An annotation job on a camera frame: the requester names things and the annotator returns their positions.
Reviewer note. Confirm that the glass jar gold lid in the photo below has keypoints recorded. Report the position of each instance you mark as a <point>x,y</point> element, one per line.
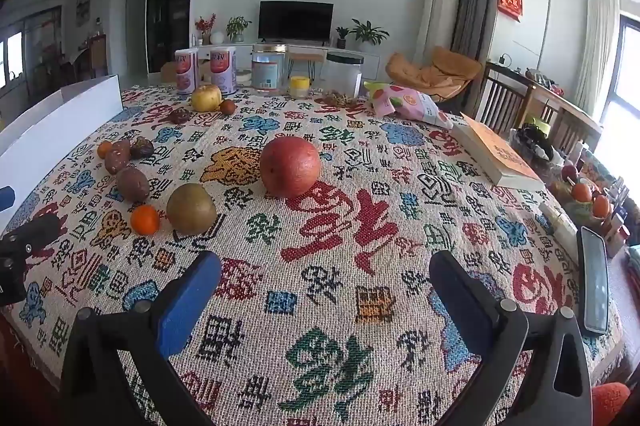
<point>269,71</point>

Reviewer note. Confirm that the orange mandarin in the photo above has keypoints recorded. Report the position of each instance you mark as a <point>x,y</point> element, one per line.
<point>145,220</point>

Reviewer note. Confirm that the white tv cabinet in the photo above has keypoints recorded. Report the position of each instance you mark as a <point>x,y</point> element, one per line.
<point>372,63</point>

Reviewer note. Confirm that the green potted plant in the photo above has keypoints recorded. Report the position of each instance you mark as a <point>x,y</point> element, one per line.
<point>238,27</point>

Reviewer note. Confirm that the dark brown round fruit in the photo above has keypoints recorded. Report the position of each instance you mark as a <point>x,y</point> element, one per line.
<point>142,148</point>

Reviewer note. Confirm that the white round container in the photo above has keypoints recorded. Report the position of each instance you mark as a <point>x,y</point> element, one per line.
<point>243,78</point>

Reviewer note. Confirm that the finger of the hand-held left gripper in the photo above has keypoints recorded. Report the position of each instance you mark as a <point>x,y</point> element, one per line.
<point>35,230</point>
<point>5,198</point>

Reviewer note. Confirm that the framed wall picture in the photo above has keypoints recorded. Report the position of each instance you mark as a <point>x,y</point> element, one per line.
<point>83,4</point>

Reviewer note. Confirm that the small orange kumquat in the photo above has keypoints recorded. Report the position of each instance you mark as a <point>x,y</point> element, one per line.
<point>104,149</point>

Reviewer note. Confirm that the black smartphone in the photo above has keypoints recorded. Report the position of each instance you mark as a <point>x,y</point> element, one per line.
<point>593,281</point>

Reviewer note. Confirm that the white curtain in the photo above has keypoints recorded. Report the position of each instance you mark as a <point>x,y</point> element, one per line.
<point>597,46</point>

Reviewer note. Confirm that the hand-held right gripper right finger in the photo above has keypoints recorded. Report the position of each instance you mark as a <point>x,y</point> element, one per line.
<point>465,301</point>

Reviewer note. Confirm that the wooden hairpin stool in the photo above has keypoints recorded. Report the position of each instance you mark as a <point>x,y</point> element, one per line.
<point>306,55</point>

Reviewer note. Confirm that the black mesh bag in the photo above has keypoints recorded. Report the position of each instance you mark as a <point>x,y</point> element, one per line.
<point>534,143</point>

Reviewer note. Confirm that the orange fruit in basket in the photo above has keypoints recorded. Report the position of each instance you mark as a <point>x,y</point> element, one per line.
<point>581,192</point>
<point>601,206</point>

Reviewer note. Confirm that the black television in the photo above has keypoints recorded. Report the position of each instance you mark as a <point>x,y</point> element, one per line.
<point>296,21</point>

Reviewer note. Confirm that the green-brown round pear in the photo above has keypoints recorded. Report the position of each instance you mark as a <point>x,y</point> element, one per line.
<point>191,208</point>

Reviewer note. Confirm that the small dark potted plant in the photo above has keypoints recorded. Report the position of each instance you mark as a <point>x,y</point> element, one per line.
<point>342,38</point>

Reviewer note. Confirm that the reddish-brown oblong fruit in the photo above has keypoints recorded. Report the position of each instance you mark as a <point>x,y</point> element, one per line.
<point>116,156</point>

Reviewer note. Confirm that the pile of dried peels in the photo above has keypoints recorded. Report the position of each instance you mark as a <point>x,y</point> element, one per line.
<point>342,99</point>

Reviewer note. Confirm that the covered standing air conditioner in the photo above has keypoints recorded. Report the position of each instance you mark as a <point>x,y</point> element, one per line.
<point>440,6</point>

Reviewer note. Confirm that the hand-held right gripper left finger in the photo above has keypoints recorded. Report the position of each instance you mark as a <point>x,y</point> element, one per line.
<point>189,306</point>

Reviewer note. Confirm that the white globe ornament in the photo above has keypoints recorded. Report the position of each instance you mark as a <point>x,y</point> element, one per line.
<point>217,38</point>

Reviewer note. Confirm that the dark wrinkled fruit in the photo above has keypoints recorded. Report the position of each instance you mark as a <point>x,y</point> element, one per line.
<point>179,115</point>

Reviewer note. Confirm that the white cardboard box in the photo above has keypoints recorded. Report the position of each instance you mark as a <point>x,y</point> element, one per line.
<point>60,111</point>

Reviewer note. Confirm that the purple passion fruit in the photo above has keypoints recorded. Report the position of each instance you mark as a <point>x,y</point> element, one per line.
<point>132,184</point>

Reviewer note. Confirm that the leafy potted plant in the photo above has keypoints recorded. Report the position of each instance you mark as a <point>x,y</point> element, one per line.
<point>369,32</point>

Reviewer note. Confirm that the pink snack bag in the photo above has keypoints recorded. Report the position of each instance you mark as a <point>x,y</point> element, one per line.
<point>405,102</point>

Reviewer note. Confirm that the red apple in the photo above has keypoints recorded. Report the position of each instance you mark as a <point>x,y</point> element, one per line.
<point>290,166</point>

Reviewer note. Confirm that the clear jar black lid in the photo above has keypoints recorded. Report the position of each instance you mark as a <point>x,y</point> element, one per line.
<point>342,73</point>

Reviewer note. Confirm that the pink labelled can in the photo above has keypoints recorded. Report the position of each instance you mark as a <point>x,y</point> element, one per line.
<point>222,70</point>
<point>186,71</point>

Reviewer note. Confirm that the yellow apple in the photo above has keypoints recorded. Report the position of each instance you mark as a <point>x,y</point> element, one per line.
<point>206,98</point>

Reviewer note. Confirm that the patterned woven tablecloth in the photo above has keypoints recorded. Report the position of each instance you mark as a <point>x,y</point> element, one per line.
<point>320,306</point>

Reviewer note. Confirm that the orange cover book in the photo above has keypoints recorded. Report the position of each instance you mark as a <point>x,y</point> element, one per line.
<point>500,151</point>

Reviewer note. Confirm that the orange lounge chair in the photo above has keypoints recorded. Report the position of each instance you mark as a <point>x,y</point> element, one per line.
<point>435,73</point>

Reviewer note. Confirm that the small brown round fruit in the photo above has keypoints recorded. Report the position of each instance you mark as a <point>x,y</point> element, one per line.
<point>228,107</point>

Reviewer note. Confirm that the red flower vase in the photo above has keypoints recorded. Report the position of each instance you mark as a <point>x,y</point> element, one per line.
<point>205,28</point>

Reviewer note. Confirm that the small yellow lid jar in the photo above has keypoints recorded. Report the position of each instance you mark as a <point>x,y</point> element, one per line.
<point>300,87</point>

